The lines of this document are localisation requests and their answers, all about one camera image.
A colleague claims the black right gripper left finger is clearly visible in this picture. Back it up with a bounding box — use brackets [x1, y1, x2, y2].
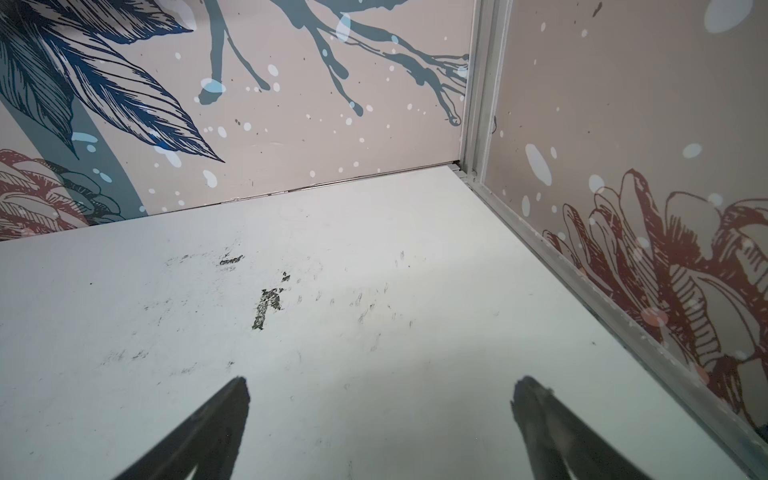
[118, 377, 250, 479]

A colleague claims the aluminium frame corner post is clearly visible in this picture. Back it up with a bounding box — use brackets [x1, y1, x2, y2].
[459, 0, 514, 182]

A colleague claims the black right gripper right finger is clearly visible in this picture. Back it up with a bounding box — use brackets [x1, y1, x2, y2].
[511, 376, 650, 480]

